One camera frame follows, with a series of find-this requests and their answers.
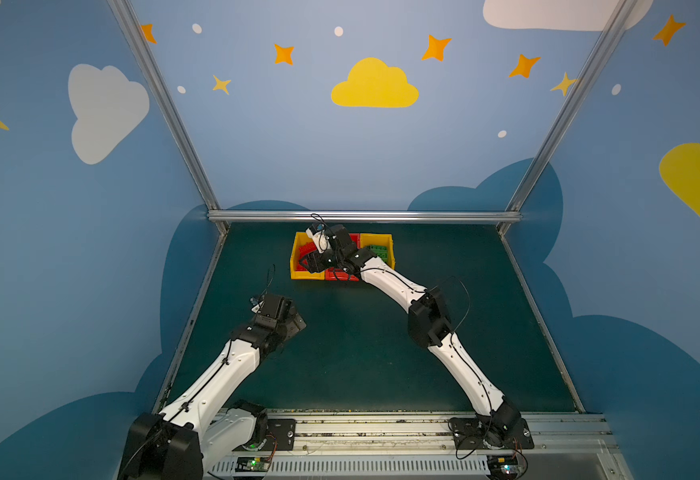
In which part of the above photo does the right controller board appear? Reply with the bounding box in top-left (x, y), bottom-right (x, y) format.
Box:
top-left (487, 456), bottom-right (524, 480)

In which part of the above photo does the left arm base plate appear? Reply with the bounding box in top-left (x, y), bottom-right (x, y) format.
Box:
top-left (234, 418), bottom-right (297, 452)

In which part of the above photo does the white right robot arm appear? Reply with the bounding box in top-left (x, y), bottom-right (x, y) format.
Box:
top-left (298, 214), bottom-right (533, 449)

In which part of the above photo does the aluminium front rail base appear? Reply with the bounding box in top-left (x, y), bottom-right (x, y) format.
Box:
top-left (206, 410), bottom-right (633, 479)

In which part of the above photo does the aluminium frame post left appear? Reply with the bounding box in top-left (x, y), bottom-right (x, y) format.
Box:
top-left (107, 0), bottom-right (219, 213)

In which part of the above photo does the aluminium frame rail back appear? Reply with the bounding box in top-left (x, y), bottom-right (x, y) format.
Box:
top-left (207, 209), bottom-right (522, 224)

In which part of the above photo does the aluminium frame post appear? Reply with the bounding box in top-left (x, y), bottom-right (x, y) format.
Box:
top-left (505, 0), bottom-right (638, 222)
top-left (107, 0), bottom-right (219, 213)

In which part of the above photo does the green lego brick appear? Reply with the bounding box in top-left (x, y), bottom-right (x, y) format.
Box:
top-left (369, 245), bottom-right (389, 259)

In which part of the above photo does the red storage bin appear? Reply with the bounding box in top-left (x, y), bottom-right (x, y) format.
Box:
top-left (325, 233), bottom-right (360, 282)

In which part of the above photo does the aluminium frame post right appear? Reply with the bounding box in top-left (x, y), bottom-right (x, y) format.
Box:
top-left (505, 0), bottom-right (638, 222)

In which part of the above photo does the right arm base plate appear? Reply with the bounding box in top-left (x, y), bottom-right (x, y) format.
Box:
top-left (448, 417), bottom-right (535, 451)

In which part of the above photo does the red lego brick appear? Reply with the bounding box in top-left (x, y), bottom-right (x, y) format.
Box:
top-left (298, 242), bottom-right (317, 257)

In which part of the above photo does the left controller board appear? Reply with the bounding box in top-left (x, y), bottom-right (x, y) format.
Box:
top-left (235, 457), bottom-right (271, 473)

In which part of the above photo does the left yellow storage bin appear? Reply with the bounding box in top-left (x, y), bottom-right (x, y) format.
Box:
top-left (289, 232), bottom-right (325, 281)

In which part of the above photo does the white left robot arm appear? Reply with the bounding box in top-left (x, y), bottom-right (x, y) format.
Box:
top-left (116, 293), bottom-right (306, 479)

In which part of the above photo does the yellow storage bin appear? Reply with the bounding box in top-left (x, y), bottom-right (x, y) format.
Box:
top-left (360, 233), bottom-right (395, 269)
top-left (289, 232), bottom-right (325, 281)

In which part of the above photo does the right yellow storage bin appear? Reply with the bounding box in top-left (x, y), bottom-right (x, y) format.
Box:
top-left (360, 233), bottom-right (395, 269)

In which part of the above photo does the controller board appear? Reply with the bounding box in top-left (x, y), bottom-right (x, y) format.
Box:
top-left (487, 456), bottom-right (524, 480)
top-left (235, 457), bottom-right (271, 473)

